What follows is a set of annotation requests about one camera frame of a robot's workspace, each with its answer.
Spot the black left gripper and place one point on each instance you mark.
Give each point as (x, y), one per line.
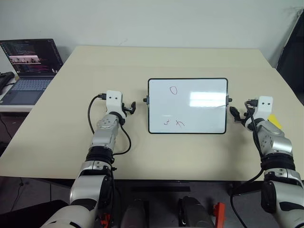
(125, 109)

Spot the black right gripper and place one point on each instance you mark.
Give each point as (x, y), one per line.
(244, 118)

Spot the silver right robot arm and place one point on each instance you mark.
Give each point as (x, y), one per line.
(275, 142)

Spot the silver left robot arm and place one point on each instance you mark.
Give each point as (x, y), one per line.
(104, 140)

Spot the black-framed whiteboard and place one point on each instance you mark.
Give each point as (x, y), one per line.
(202, 114)

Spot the yellow sticky note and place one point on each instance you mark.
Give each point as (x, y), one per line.
(275, 121)

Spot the black backdrop panel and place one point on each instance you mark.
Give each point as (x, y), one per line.
(292, 59)

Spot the black bar under table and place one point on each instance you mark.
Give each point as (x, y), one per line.
(161, 189)

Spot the open grey laptop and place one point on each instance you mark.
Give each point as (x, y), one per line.
(31, 85)

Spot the dark rounded shape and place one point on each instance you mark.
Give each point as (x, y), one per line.
(194, 212)

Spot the black bag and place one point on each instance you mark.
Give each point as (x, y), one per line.
(5, 80)

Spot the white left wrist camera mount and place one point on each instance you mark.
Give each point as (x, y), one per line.
(114, 101)

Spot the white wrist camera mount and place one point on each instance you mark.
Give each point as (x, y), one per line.
(264, 107)
(114, 101)

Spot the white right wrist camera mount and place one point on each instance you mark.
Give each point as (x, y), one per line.
(264, 107)

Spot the orange-red bracket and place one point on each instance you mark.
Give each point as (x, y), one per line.
(219, 211)
(104, 219)

